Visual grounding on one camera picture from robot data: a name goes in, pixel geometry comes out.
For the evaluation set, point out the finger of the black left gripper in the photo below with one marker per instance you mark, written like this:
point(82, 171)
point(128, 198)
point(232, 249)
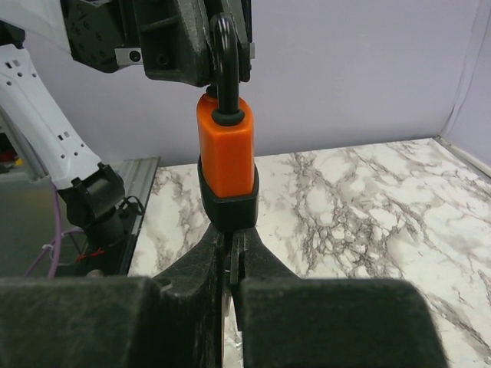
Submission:
point(175, 41)
point(241, 12)

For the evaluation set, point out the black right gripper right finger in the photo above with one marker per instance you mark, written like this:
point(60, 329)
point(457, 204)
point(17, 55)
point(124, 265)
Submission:
point(288, 321)

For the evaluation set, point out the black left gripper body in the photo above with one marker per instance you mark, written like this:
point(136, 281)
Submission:
point(111, 35)

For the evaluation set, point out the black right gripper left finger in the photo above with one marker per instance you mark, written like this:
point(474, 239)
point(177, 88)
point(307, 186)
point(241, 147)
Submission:
point(174, 319)

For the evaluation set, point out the orange black padlock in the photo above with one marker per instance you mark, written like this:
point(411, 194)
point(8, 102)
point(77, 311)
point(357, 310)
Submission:
point(228, 178)

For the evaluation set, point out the black keys of orange padlock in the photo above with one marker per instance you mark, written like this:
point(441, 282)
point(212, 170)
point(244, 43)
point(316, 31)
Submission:
point(236, 246)

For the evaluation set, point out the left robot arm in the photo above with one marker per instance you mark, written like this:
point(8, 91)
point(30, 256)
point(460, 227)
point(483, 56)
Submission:
point(90, 188)

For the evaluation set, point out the aluminium frame rail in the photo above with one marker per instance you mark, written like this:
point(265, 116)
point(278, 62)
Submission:
point(138, 175)

